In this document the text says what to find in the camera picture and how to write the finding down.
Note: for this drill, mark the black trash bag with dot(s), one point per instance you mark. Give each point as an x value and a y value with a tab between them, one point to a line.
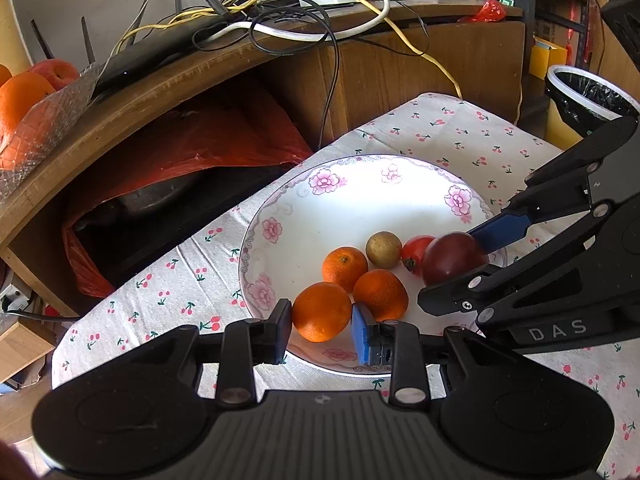
590	97

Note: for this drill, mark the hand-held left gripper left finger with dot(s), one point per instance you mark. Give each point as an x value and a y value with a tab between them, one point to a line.
282	332

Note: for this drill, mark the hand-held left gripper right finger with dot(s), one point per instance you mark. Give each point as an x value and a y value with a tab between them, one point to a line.
361	335

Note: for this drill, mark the yellow vertical pole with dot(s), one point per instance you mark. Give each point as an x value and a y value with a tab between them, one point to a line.
12	35

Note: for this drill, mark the white floral bowl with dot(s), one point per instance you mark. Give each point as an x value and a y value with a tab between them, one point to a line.
375	200

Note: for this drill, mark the small brown kiwi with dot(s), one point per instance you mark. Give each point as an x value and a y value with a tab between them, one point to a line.
383	247

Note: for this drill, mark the glass fruit plate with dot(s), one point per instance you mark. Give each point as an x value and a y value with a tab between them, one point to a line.
50	130

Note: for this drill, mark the large orange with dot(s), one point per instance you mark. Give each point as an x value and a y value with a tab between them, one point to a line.
4	74
20	102

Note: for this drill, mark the small red plastic wrapper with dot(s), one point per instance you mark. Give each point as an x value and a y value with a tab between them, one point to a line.
487	11

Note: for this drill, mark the yellow box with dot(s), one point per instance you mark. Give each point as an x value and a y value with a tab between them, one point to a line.
542	57

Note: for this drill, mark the large orange mandarin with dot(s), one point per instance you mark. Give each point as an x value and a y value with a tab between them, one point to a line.
321	312

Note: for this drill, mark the yellow trash can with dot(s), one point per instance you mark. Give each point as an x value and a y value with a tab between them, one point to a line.
557	125

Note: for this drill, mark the black router with antennas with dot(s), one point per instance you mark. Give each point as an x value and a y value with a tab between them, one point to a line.
150	55

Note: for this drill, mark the red apple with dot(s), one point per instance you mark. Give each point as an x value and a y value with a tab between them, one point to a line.
55	72

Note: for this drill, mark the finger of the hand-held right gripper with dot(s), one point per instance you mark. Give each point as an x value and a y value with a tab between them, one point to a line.
500	280
500	232

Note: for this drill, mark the metal pot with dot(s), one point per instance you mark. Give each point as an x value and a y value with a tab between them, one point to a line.
150	195

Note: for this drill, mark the small red tomato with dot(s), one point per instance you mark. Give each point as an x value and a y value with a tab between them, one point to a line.
414	252

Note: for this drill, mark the dark red plum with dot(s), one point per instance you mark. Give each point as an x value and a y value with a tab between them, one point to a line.
450	260

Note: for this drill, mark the small orange mandarin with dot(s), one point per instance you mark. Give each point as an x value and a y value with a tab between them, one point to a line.
382	292
345	269

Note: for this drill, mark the cherry print tablecloth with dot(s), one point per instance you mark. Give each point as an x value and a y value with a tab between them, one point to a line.
165	285

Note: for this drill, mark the black metal shelf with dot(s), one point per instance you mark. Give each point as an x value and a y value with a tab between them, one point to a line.
526	35

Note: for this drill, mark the wooden cabinet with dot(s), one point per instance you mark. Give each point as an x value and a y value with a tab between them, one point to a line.
390	70

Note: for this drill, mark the red plastic bag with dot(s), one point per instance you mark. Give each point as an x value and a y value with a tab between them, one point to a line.
200	135

